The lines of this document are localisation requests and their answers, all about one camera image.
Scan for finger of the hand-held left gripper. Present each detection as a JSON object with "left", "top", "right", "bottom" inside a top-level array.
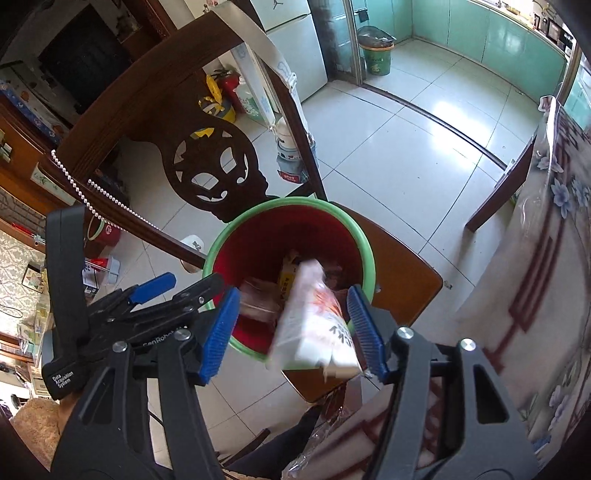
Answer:
[
  {"left": 89, "top": 272, "right": 177, "bottom": 324},
  {"left": 95, "top": 274, "right": 227, "bottom": 356}
]

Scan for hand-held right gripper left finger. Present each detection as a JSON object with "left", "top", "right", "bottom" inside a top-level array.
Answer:
[{"left": 51, "top": 286, "right": 242, "bottom": 480}]

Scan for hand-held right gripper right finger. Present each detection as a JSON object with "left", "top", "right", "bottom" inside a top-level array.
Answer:
[{"left": 346, "top": 285, "right": 541, "bottom": 480}]

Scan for pink tissue pack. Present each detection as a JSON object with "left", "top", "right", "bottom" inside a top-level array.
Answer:
[{"left": 265, "top": 258, "right": 365, "bottom": 381}]

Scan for yellow white carton box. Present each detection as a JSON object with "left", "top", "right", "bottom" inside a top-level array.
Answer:
[{"left": 277, "top": 249, "right": 305, "bottom": 296}]

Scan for red bin green rim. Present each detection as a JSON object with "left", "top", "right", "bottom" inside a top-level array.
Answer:
[{"left": 202, "top": 196, "right": 380, "bottom": 362}]

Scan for green trash bin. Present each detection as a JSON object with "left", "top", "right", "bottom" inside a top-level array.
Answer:
[{"left": 358, "top": 25, "right": 396, "bottom": 77}]

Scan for white box red print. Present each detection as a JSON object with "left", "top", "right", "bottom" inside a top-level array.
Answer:
[{"left": 82, "top": 257, "right": 122, "bottom": 296}]

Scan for cluttered shelf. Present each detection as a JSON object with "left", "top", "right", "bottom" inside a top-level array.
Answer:
[{"left": 0, "top": 258, "right": 51, "bottom": 402}]

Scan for white slipper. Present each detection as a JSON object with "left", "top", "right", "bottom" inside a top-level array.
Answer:
[{"left": 180, "top": 234, "right": 206, "bottom": 273}]

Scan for small red bucket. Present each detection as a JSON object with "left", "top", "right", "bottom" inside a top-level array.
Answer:
[{"left": 88, "top": 215, "right": 122, "bottom": 248}]

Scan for dark wooden chair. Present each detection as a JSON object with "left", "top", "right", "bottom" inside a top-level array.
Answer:
[
  {"left": 465, "top": 134, "right": 540, "bottom": 232},
  {"left": 39, "top": 9, "right": 444, "bottom": 402}
]

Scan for person's leg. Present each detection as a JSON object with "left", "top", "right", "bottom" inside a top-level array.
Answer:
[{"left": 226, "top": 406, "right": 324, "bottom": 480}]

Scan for wooden cabinet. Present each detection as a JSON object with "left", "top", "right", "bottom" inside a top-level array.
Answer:
[{"left": 0, "top": 97, "right": 79, "bottom": 217}]

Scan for white blue bottle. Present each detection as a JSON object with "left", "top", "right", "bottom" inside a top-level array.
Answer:
[{"left": 274, "top": 117, "right": 310, "bottom": 185}]

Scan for floral tablecloth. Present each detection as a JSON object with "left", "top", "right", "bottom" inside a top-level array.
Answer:
[{"left": 281, "top": 95, "right": 591, "bottom": 480}]

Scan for colourful cardboard box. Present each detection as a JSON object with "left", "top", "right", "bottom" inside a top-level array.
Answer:
[{"left": 0, "top": 60, "right": 70, "bottom": 139}]

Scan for red fire extinguisher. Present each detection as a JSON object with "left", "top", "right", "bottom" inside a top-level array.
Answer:
[{"left": 217, "top": 69, "right": 243, "bottom": 116}]

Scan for white plastic bag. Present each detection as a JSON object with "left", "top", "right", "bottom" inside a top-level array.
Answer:
[{"left": 235, "top": 44, "right": 274, "bottom": 128}]

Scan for black television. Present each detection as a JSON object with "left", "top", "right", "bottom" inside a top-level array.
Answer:
[{"left": 39, "top": 7, "right": 130, "bottom": 114}]

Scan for white cloth strip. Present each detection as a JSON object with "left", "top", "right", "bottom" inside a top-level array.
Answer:
[{"left": 210, "top": 0, "right": 296, "bottom": 86}]

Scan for white refrigerator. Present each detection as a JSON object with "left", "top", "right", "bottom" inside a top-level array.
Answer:
[{"left": 252, "top": 0, "right": 329, "bottom": 104}]

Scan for sliding glass door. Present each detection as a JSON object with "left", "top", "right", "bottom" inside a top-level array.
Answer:
[{"left": 309, "top": 0, "right": 370, "bottom": 86}]

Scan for teal kitchen cabinets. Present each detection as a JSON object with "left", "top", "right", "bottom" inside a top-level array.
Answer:
[{"left": 411, "top": 0, "right": 591, "bottom": 125}]

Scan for dark kitchen appliance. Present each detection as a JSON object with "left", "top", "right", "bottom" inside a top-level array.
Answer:
[{"left": 531, "top": 11, "right": 578, "bottom": 51}]

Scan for white bead string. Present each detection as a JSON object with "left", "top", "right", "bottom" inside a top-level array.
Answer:
[{"left": 51, "top": 150, "right": 162, "bottom": 232}]

